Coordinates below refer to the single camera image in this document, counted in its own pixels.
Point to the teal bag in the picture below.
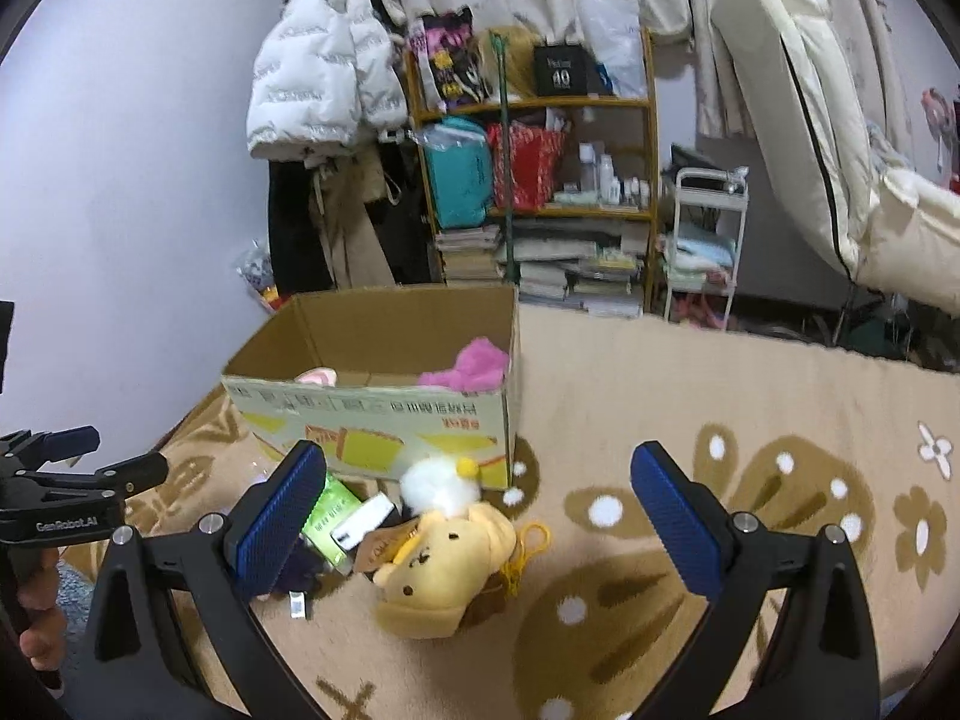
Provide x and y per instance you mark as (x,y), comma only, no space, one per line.
(457,180)

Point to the black hanging coat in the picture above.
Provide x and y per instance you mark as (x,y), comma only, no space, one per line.
(292,225)

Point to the clear plastic bag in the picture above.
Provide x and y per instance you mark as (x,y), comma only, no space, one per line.
(611,37)

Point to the white puffer jacket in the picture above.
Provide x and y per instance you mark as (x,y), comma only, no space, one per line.
(315,75)

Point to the cream folded mattress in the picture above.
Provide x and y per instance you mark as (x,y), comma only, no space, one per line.
(825,105)

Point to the blond wig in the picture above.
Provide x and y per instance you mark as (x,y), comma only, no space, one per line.
(517,60)

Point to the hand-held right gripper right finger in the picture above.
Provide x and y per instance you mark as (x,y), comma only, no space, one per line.
(675,517)

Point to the pink soft toy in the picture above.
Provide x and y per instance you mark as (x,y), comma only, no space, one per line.
(697,309)

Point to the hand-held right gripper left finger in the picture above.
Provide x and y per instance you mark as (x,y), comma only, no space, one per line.
(281,517)

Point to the bag of colourful things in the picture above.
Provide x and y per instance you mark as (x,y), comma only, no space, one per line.
(259,277)

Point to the green pole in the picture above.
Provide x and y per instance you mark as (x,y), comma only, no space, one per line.
(508,165)

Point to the blue striped cloth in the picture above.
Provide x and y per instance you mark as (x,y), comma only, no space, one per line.
(889,150)

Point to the pink fluffy plush toy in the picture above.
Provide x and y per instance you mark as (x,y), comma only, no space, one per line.
(469,367)

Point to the purple and white plush toy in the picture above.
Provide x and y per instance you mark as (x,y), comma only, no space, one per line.
(296,574)

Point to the light blue folded cloth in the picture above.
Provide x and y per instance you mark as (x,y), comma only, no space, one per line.
(701,251)

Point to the white trolley cart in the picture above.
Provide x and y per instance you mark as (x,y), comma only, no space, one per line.
(709,184)

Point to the green paper carton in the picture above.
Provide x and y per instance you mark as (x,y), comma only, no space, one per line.
(334,502)

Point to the stack of books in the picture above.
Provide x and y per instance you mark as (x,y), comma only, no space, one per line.
(562,270)

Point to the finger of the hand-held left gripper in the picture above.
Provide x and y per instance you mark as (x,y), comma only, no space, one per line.
(139,469)
(67,440)

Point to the beige hanging garment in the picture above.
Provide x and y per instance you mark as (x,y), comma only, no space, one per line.
(360,240)

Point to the group of cosmetic bottles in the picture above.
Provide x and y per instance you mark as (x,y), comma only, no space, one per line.
(611,180)

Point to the printed cardboard box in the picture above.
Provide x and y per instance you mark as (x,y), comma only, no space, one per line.
(375,412)

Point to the person's left hand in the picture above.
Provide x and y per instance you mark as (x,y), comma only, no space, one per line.
(41,615)

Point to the black and white box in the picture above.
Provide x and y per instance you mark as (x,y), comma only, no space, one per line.
(364,521)

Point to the yellow dog plush toy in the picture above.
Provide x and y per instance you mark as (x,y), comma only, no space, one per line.
(450,555)

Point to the black cartoon print bag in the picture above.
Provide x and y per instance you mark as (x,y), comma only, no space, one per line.
(446,60)

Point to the wooden shelf rack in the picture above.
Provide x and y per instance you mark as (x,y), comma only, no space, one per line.
(525,105)

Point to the beige flower print blanket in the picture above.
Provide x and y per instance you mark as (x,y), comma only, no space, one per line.
(675,390)

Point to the pink and white plush toy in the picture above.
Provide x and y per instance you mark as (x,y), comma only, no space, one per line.
(316,377)

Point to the red patterned bag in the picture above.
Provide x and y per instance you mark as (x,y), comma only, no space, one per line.
(529,169)

